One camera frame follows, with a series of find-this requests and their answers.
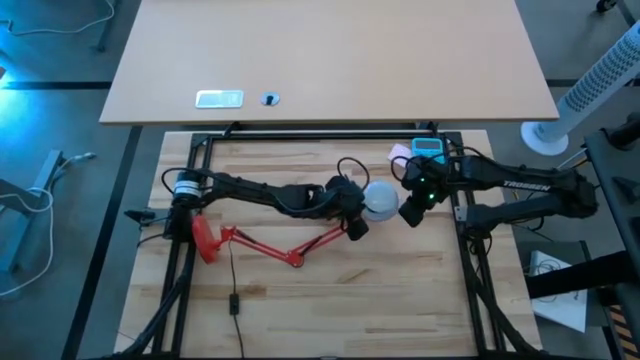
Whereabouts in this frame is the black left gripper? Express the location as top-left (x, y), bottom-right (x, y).
top-left (319, 175), bottom-right (371, 242)

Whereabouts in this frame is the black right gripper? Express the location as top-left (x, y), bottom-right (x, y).
top-left (398, 157), bottom-right (456, 229)

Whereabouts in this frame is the white globe lightbulb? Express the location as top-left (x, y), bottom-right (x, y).
top-left (362, 180), bottom-right (401, 223)

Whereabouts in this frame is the red desk lamp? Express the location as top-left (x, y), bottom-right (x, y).
top-left (191, 214), bottom-right (351, 269)

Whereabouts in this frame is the pink sticky note pad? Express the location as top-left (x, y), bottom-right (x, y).
top-left (388, 143), bottom-right (414, 162)

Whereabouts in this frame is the blue calculator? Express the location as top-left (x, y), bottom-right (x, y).
top-left (410, 137), bottom-right (446, 165)

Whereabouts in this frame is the beige wooden desk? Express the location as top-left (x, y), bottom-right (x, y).
top-left (99, 0), bottom-right (560, 125)

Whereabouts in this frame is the black beam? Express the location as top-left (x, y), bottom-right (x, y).
top-left (524, 251), bottom-right (640, 300)

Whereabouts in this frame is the white paper sheet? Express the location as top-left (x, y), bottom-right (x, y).
top-left (528, 249), bottom-right (589, 334)

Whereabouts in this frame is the black equipment cart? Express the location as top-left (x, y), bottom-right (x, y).
top-left (584, 112), bottom-right (640, 360)

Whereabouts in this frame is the white tower fan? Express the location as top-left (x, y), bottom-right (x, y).
top-left (520, 22), bottom-right (640, 157)

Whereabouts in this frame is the black chair base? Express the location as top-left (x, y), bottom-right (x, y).
top-left (597, 0), bottom-right (640, 26)

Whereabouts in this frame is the dark metal desk leg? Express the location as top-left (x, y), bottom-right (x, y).
top-left (97, 0), bottom-right (121, 53)

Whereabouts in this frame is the grey desk leg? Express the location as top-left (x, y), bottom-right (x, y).
top-left (0, 149), bottom-right (65, 274)

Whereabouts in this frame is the black aluminium table frame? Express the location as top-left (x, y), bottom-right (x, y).
top-left (149, 130), bottom-right (531, 360)

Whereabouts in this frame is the black lamp power cord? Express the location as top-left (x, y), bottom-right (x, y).
top-left (227, 239), bottom-right (246, 360)

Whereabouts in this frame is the black cable bundle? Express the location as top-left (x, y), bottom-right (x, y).
top-left (117, 259), bottom-right (194, 360)
top-left (469, 269), bottom-right (534, 360)

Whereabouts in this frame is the silver desk cable plate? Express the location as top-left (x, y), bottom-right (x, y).
top-left (194, 89), bottom-right (245, 109)

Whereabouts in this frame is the small black bracket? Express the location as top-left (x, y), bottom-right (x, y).
top-left (123, 208), bottom-right (157, 225)

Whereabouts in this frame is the white floor cable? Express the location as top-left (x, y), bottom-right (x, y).
top-left (0, 151), bottom-right (97, 299)

